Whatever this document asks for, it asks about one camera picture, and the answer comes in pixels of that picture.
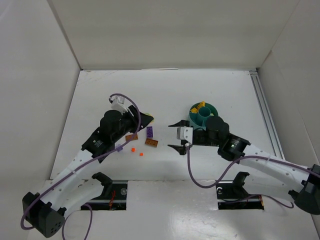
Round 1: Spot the yellow lego brick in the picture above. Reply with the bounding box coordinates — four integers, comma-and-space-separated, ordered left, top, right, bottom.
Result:
196, 101, 206, 109
190, 107, 199, 114

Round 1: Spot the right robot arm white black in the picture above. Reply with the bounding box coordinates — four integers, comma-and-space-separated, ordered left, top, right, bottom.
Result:
170, 116, 320, 215

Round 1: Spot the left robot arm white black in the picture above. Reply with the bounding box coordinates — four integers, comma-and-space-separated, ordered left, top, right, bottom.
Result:
20, 105, 154, 238

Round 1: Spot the purple lego brick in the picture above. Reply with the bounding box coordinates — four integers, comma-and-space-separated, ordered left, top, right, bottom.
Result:
146, 126, 154, 139

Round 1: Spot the teal round divided container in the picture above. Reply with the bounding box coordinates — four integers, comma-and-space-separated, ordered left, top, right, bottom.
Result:
188, 102, 219, 130

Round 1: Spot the brown lego plate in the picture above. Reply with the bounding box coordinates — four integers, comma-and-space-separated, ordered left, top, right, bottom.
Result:
125, 134, 139, 141
145, 138, 159, 148

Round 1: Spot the small lilac lego piece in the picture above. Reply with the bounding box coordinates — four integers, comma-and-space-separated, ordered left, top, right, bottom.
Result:
115, 144, 123, 153

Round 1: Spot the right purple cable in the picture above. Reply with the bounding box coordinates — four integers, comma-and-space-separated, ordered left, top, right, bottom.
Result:
184, 143, 316, 209

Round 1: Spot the purple cable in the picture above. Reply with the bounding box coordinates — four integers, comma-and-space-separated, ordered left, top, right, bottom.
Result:
184, 143, 316, 209
20, 93, 143, 240

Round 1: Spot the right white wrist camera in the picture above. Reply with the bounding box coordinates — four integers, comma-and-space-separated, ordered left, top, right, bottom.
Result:
177, 126, 194, 146

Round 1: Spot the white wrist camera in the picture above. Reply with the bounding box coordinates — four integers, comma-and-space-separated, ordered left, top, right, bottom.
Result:
109, 95, 128, 115
177, 126, 194, 146

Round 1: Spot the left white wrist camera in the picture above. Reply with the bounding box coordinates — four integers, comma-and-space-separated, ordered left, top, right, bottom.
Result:
109, 95, 128, 115

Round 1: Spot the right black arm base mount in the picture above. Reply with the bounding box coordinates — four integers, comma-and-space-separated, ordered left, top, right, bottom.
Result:
216, 172, 264, 210

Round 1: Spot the aluminium rail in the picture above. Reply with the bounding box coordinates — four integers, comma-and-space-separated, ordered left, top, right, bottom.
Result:
249, 70, 285, 159

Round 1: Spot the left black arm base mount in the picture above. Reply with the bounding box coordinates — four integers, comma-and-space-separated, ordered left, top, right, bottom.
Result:
87, 172, 128, 211

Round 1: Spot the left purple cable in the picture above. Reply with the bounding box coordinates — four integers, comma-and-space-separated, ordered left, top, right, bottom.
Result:
20, 93, 143, 240

